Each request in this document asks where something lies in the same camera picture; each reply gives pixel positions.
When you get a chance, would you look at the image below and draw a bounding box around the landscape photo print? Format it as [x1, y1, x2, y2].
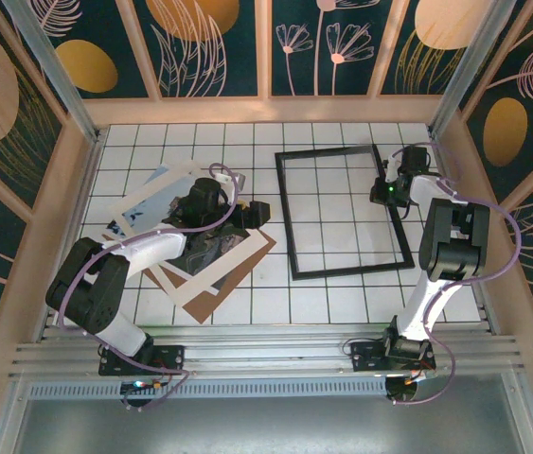
[103, 163, 251, 278]

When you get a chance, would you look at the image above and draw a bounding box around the white mat board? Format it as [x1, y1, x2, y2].
[110, 159, 268, 312]

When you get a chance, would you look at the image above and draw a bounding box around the black picture frame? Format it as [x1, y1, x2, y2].
[274, 143, 416, 281]

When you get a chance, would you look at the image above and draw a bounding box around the brown backing board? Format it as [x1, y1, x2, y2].
[150, 235, 278, 325]

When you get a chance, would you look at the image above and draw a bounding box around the small electronics board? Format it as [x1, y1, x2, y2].
[385, 369, 438, 404]
[120, 379, 166, 394]

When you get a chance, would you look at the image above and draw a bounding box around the grey metal sheet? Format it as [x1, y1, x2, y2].
[9, 396, 533, 454]

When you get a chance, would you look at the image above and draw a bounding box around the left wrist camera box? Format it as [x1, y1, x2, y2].
[212, 172, 248, 205]

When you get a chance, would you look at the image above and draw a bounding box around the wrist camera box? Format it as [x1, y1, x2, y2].
[212, 172, 248, 205]
[382, 145, 434, 183]

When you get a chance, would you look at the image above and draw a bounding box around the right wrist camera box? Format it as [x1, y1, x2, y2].
[382, 145, 434, 183]

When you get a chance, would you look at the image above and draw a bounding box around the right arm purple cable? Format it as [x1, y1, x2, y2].
[386, 141, 524, 407]

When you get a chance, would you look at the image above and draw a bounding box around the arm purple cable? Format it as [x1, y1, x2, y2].
[386, 141, 524, 407]
[56, 162, 196, 412]

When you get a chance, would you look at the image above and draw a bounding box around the aluminium side rail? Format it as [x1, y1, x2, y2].
[429, 134, 502, 335]
[36, 134, 106, 342]

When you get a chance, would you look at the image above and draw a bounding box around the aluminium mounting rail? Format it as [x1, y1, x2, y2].
[8, 325, 527, 379]

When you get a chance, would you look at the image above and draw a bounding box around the aluminium corner post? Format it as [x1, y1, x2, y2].
[428, 0, 519, 138]
[0, 0, 105, 146]

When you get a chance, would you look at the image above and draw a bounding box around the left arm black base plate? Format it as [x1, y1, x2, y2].
[98, 343, 187, 377]

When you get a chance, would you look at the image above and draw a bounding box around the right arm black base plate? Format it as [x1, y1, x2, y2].
[349, 338, 437, 375]

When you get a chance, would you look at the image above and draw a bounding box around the slotted grey cable duct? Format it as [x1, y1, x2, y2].
[27, 380, 390, 398]

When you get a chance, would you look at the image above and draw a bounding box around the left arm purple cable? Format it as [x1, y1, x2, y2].
[56, 162, 196, 412]

